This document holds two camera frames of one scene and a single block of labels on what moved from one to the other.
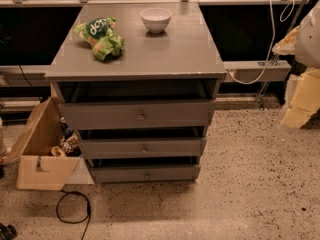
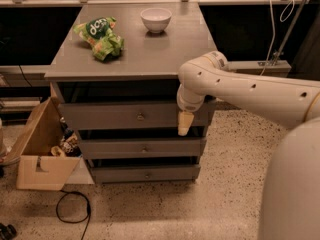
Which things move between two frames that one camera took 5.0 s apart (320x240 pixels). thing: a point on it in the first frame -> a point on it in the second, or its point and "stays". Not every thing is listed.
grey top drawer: [139, 115] stays
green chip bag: [98, 34] stays
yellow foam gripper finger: [305, 101] -> [187, 101]
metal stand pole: [276, 56] stays
